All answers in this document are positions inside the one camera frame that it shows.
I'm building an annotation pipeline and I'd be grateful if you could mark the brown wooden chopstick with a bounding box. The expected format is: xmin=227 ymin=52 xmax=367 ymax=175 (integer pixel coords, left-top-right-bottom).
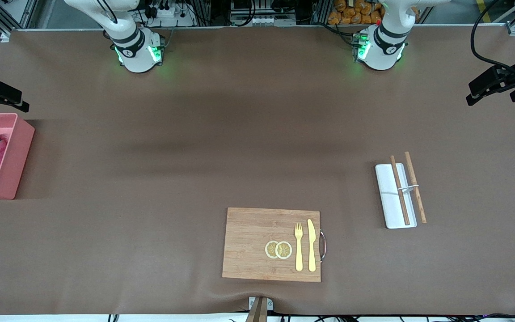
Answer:
xmin=403 ymin=152 xmax=428 ymax=223
xmin=390 ymin=155 xmax=411 ymax=225

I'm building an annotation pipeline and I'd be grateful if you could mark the yellow knife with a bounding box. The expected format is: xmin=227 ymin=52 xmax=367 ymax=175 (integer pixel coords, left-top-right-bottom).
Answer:
xmin=307 ymin=219 xmax=317 ymax=272

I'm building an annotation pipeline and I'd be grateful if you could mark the orange snack bags pile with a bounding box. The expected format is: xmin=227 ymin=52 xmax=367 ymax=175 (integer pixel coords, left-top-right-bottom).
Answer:
xmin=328 ymin=0 xmax=383 ymax=25

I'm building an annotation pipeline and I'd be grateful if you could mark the grey camera stand bracket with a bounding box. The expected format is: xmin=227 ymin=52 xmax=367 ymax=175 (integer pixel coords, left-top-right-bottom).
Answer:
xmin=245 ymin=297 xmax=274 ymax=322

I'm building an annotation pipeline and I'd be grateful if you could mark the white rectangular tray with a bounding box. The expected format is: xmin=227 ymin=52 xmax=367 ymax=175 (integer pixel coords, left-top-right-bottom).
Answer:
xmin=375 ymin=163 xmax=418 ymax=229

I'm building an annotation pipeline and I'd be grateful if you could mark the bamboo cutting board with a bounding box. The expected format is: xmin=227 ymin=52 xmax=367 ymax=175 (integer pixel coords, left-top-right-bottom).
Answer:
xmin=222 ymin=207 xmax=322 ymax=283

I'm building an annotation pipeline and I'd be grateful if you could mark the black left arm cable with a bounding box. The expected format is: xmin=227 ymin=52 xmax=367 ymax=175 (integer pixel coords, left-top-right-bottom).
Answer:
xmin=470 ymin=0 xmax=515 ymax=77

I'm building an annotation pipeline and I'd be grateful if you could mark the yellow fork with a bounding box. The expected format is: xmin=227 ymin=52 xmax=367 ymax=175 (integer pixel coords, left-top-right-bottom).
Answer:
xmin=294 ymin=222 xmax=304 ymax=272

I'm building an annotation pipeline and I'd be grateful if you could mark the white power strip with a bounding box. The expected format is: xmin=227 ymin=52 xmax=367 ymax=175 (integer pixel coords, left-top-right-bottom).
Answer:
xmin=144 ymin=4 xmax=195 ymax=27

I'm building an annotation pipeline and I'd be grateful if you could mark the pink plastic bin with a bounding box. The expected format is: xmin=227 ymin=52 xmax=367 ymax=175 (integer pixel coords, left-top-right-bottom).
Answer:
xmin=0 ymin=113 xmax=35 ymax=200

